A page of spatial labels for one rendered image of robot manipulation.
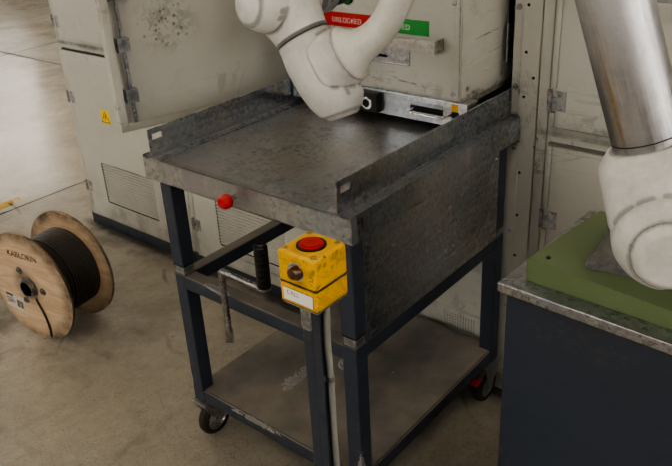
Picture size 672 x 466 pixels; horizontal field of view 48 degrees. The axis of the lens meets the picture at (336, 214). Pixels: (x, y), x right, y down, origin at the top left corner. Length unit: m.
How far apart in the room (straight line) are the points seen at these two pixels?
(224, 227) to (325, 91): 1.55
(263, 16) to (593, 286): 0.72
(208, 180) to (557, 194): 0.85
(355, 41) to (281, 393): 1.07
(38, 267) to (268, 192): 1.26
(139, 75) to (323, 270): 1.00
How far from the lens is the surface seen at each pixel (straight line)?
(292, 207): 1.50
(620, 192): 1.13
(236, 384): 2.13
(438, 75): 1.81
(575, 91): 1.85
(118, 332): 2.76
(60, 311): 2.68
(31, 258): 2.66
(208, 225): 2.90
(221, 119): 1.93
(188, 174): 1.72
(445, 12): 1.77
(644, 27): 1.10
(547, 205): 1.97
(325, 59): 1.34
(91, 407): 2.46
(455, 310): 2.29
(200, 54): 2.10
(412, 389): 2.07
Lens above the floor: 1.47
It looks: 26 degrees down
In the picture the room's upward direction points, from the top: 3 degrees counter-clockwise
